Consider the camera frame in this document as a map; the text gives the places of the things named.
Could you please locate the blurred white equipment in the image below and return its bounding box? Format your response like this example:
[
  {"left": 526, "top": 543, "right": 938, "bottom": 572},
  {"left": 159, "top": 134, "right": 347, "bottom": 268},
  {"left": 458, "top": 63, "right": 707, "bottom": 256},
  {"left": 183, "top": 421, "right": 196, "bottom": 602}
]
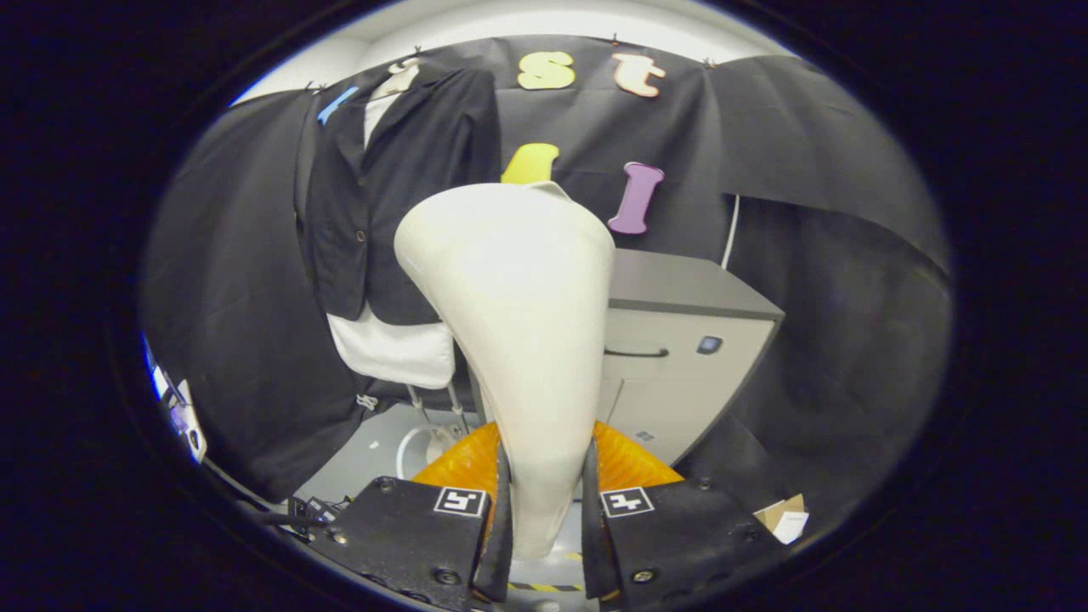
[{"left": 144, "top": 340, "right": 209, "bottom": 464}]

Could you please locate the black blazer jacket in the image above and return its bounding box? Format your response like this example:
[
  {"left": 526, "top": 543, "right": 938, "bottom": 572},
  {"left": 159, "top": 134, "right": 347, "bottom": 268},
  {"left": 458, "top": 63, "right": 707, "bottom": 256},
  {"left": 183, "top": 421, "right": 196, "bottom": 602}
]
[{"left": 293, "top": 68, "right": 502, "bottom": 326}]

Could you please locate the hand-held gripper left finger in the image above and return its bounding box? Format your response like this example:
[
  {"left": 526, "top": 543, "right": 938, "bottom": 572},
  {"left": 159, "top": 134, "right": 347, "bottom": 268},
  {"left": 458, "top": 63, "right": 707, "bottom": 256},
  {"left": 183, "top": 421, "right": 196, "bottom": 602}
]
[{"left": 306, "top": 422, "right": 515, "bottom": 611}]

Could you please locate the thin white cable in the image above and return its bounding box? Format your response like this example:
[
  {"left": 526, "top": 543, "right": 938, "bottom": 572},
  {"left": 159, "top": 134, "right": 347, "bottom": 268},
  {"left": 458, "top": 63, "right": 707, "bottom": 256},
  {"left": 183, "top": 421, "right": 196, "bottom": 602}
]
[{"left": 720, "top": 194, "right": 740, "bottom": 269}]

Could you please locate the black backdrop cloth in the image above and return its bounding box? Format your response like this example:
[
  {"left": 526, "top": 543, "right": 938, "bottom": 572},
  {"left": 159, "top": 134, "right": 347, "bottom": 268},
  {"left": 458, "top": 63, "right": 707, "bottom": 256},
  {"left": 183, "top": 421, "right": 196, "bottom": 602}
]
[{"left": 140, "top": 34, "right": 953, "bottom": 502}]

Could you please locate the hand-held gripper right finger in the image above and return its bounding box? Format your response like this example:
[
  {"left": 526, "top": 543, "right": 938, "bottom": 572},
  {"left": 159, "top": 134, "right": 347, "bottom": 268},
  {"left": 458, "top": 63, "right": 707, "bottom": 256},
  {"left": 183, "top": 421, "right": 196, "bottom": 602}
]
[{"left": 581, "top": 420, "right": 787, "bottom": 606}]

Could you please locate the white garment steamer head with hose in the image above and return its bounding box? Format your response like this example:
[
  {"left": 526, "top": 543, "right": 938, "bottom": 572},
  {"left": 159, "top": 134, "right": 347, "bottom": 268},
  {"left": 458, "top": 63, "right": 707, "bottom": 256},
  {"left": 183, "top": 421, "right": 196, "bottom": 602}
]
[{"left": 394, "top": 181, "right": 617, "bottom": 562}]

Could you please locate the grey cabinet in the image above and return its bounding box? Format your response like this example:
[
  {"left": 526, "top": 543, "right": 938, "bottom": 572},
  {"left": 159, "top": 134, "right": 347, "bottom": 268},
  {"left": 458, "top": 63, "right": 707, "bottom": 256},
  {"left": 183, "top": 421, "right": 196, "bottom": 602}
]
[{"left": 466, "top": 248, "right": 787, "bottom": 468}]

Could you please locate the small black box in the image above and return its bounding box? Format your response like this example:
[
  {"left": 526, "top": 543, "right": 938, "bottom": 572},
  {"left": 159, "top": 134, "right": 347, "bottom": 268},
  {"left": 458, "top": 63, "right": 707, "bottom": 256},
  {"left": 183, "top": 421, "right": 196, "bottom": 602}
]
[{"left": 289, "top": 496, "right": 341, "bottom": 524}]

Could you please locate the cardboard scrap with paper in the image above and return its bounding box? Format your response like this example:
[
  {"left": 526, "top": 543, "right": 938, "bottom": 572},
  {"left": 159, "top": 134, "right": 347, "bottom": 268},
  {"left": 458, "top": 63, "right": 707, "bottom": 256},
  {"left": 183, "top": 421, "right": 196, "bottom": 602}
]
[{"left": 753, "top": 493, "right": 810, "bottom": 545}]

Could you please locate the white shirt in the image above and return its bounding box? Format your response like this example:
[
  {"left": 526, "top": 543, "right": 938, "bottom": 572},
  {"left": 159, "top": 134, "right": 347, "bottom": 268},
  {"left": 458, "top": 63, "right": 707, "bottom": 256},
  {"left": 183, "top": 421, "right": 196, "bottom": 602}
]
[{"left": 326, "top": 81, "right": 457, "bottom": 390}]

